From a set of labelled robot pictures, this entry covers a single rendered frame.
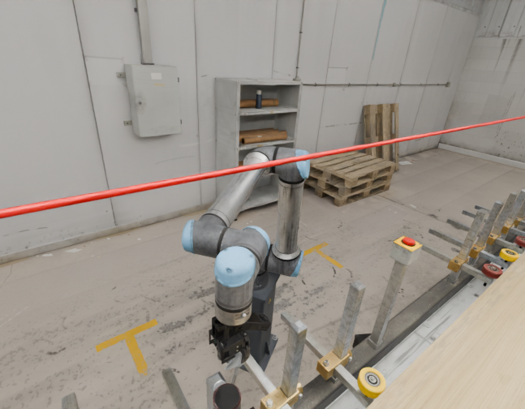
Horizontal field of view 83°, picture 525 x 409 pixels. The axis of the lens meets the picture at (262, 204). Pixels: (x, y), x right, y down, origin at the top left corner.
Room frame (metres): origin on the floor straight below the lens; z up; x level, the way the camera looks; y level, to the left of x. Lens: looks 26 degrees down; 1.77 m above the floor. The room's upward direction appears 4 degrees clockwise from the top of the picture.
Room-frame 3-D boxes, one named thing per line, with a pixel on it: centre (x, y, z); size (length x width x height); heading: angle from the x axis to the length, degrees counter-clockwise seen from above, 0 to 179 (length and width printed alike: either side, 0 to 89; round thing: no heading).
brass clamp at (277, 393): (0.56, -0.10, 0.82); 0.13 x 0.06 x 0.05; 128
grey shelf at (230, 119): (3.51, 0.11, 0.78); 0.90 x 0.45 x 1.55; 129
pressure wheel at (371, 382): (0.58, -0.38, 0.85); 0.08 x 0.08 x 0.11
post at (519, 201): (1.80, -1.70, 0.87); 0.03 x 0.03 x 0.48; 38
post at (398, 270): (0.88, -0.52, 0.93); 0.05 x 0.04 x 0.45; 128
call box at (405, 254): (0.88, -0.52, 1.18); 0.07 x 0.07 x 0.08; 38
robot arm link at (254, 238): (0.65, 0.03, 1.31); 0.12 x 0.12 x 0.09; 76
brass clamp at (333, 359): (0.71, -0.30, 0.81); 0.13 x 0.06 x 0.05; 128
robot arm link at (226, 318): (0.53, 0.05, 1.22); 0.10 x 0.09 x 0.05; 38
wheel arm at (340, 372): (0.74, -0.25, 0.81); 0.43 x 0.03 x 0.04; 38
